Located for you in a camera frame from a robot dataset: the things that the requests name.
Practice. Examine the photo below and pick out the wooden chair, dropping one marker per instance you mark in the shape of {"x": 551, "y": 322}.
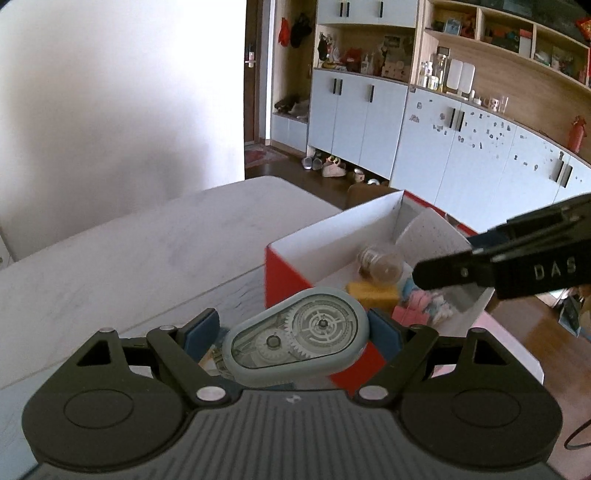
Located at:
{"x": 364, "y": 196}

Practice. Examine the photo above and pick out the patterned doormat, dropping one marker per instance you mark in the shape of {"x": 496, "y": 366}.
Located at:
{"x": 263, "y": 156}

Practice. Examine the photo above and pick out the low shoe bench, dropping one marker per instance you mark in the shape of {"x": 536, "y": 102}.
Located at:
{"x": 288, "y": 131}

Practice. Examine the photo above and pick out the red fire extinguisher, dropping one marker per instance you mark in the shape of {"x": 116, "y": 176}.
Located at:
{"x": 577, "y": 136}

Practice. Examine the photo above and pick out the red cardboard box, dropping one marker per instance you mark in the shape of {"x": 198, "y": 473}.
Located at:
{"x": 288, "y": 277}

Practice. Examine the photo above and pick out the red hat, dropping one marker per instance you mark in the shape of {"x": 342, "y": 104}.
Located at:
{"x": 284, "y": 32}

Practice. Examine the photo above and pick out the small glass cups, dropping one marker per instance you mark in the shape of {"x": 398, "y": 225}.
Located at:
{"x": 495, "y": 104}

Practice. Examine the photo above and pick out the pink blue small toy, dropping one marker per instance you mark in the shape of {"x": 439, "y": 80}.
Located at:
{"x": 436, "y": 307}

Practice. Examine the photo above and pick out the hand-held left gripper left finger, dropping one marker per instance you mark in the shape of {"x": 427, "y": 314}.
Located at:
{"x": 203, "y": 330}

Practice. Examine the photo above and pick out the clear glass jars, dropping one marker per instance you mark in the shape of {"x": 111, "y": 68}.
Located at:
{"x": 434, "y": 74}

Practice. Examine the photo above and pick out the white containers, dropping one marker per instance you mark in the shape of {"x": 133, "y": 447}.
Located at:
{"x": 461, "y": 76}

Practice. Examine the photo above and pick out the brown wooden door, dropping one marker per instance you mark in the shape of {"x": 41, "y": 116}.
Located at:
{"x": 256, "y": 101}

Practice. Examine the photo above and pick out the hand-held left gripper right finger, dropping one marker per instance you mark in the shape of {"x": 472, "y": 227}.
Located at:
{"x": 385, "y": 339}

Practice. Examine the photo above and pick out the wooden shelf unit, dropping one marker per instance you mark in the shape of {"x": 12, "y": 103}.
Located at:
{"x": 521, "y": 78}

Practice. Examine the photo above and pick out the patterned tape roll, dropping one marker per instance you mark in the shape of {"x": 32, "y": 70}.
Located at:
{"x": 214, "y": 364}

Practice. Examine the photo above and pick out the grey-blue correction tape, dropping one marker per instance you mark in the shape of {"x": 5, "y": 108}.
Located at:
{"x": 295, "y": 337}

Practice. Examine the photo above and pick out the grey slippers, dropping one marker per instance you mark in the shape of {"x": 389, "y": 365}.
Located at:
{"x": 311, "y": 163}

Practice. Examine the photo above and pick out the pink white shoe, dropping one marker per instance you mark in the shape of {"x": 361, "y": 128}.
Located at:
{"x": 334, "y": 168}

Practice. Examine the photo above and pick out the blue-grey upper cabinet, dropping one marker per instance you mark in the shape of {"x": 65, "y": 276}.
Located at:
{"x": 364, "y": 11}

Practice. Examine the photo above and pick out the cabinet top ornaments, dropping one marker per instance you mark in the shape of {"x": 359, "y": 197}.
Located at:
{"x": 364, "y": 57}

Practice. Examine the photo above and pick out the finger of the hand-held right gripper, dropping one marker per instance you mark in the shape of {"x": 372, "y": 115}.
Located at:
{"x": 443, "y": 274}
{"x": 489, "y": 240}

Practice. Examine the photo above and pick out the small white shoe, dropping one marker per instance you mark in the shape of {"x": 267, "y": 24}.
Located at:
{"x": 358, "y": 176}

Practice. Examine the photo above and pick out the assorted shelf items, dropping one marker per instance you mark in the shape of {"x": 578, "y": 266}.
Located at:
{"x": 508, "y": 34}

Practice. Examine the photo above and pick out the blue-grey tall cabinet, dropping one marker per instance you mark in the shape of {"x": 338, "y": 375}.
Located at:
{"x": 360, "y": 124}

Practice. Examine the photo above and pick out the yellow eraser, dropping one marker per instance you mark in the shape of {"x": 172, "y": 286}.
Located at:
{"x": 369, "y": 293}

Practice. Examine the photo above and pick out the pink binder clip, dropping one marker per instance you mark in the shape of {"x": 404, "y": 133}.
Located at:
{"x": 408, "y": 316}

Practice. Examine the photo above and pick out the black hat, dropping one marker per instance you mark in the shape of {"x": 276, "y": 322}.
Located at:
{"x": 300, "y": 30}

